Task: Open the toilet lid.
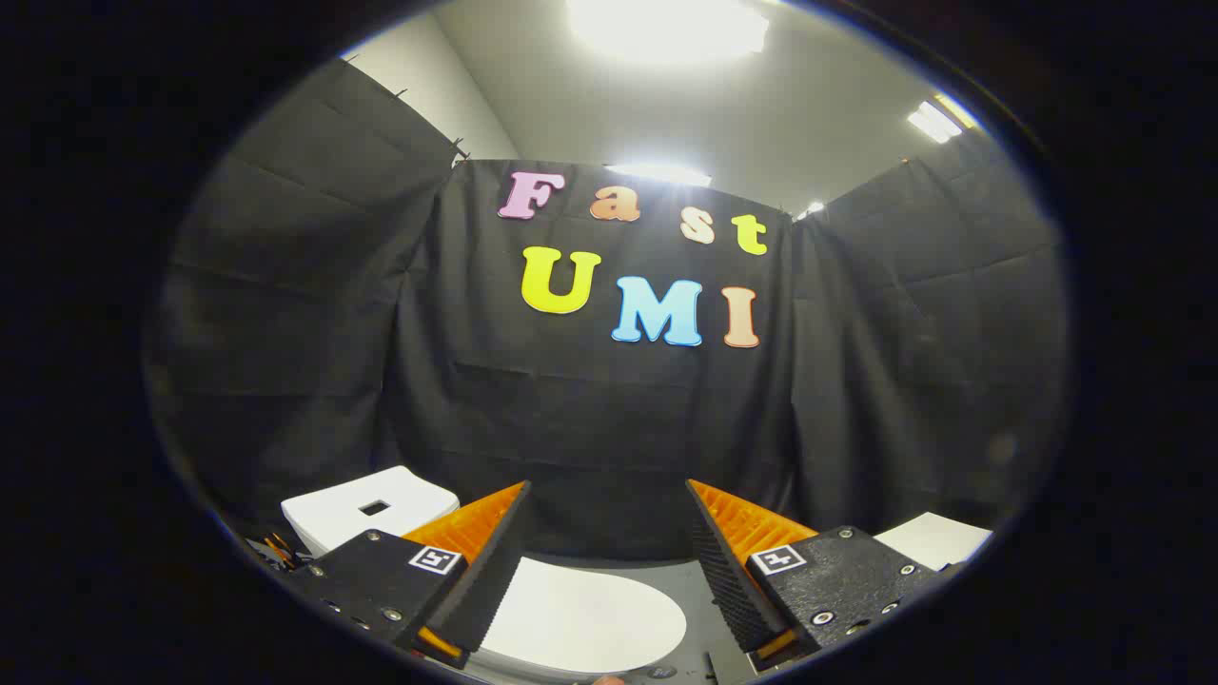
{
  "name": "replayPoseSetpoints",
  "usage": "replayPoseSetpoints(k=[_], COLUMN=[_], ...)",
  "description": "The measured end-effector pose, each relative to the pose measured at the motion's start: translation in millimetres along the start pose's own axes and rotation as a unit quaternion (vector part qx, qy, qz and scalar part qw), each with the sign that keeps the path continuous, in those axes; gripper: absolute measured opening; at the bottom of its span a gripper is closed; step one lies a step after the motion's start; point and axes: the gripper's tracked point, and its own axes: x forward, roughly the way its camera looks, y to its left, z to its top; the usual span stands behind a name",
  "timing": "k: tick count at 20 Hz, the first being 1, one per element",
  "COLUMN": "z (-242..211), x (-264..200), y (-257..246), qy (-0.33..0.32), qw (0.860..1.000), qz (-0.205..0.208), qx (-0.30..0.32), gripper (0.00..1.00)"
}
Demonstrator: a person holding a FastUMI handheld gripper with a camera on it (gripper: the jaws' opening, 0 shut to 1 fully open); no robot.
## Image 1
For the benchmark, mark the black backdrop cloth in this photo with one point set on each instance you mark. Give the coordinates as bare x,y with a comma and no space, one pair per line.
590,428

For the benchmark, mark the rectangular ceiling light panel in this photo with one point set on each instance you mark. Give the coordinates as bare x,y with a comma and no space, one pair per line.
937,119
661,174

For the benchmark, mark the white toilet lid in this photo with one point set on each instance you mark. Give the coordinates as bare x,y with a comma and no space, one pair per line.
590,618

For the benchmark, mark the small ceiling light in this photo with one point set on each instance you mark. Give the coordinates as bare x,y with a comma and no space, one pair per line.
811,210

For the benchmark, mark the large round ceiling light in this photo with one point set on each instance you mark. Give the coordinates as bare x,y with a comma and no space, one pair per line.
666,27

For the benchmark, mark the white drawer cabinet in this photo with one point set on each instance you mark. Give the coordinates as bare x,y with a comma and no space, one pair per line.
933,540

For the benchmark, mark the white toilet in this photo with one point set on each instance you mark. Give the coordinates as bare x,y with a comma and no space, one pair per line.
333,514

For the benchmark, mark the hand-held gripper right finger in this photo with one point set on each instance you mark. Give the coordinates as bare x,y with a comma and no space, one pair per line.
728,585

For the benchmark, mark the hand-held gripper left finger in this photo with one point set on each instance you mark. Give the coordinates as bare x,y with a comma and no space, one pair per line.
500,571

